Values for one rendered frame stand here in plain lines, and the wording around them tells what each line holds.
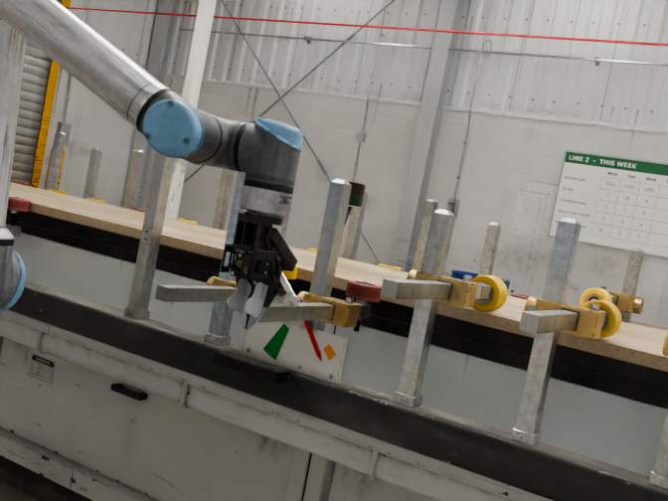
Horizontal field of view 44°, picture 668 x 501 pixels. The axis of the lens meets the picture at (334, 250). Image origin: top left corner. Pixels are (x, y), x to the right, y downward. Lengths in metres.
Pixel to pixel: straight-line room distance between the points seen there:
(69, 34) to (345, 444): 0.98
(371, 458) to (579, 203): 7.39
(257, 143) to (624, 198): 7.61
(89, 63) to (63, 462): 1.48
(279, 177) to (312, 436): 0.64
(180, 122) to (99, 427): 1.38
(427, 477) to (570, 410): 0.33
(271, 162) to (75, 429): 1.41
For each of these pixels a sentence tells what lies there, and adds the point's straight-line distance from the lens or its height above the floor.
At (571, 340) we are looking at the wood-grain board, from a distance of 1.78.
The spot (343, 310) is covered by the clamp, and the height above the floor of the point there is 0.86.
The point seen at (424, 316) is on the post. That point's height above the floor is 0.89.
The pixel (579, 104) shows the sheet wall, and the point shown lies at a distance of 9.23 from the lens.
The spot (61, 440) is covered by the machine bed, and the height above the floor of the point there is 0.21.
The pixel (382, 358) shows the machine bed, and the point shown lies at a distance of 1.95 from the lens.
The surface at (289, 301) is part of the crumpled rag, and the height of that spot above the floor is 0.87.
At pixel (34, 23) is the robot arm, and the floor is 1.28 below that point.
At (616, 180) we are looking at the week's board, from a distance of 8.95.
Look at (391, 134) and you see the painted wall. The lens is 9.92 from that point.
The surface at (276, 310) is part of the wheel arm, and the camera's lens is 1.57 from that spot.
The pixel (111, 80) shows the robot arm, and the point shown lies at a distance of 1.45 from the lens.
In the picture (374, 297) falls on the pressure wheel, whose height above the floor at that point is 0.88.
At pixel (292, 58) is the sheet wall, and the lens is 10.92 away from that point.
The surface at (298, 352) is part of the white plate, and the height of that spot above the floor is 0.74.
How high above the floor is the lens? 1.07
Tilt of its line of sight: 3 degrees down
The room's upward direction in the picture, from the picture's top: 11 degrees clockwise
